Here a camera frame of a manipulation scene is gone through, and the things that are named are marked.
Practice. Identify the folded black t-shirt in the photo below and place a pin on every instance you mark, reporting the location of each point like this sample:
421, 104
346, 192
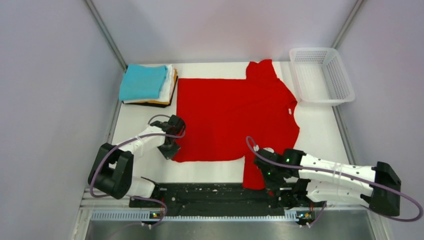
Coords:
145, 104

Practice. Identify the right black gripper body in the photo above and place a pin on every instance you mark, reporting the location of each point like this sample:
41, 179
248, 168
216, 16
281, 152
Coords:
272, 180

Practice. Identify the white slotted cable duct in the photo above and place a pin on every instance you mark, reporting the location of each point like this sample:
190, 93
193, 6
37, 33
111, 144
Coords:
148, 216

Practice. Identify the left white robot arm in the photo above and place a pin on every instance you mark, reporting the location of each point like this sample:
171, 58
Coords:
112, 173

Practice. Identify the white plastic basket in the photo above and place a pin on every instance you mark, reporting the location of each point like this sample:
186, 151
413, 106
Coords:
320, 77

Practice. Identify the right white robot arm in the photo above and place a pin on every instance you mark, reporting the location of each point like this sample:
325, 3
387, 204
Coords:
321, 180

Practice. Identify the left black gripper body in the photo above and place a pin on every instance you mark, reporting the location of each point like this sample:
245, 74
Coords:
169, 149

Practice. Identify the folded teal t-shirt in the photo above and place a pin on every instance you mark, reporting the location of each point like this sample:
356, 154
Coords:
142, 82

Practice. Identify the folded white t-shirt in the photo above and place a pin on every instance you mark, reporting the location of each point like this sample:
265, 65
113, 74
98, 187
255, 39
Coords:
166, 93

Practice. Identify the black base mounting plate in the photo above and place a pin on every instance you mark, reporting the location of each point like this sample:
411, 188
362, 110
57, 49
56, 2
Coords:
227, 201

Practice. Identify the red t-shirt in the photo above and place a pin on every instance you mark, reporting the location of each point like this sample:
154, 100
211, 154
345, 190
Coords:
220, 113

